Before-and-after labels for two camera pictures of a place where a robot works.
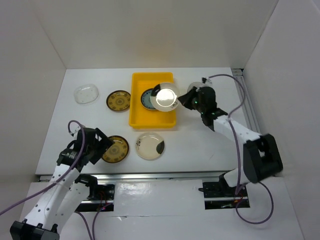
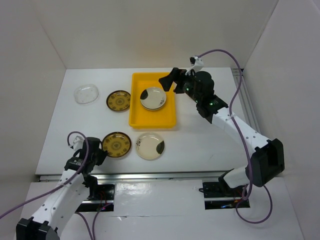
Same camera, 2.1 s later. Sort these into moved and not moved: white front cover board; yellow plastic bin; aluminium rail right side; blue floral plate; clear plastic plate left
Moved: blue floral plate
Not moved: aluminium rail right side; clear plastic plate left; white front cover board; yellow plastic bin
